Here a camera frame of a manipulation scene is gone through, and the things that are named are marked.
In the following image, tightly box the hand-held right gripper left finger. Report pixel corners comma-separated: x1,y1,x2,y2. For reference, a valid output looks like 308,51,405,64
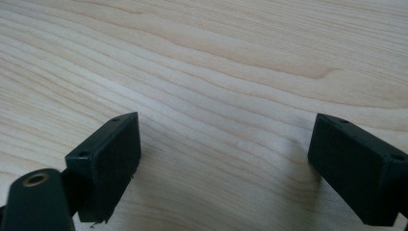
64,111,142,224

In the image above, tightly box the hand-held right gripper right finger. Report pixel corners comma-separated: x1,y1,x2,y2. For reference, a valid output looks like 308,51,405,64
306,112,408,227

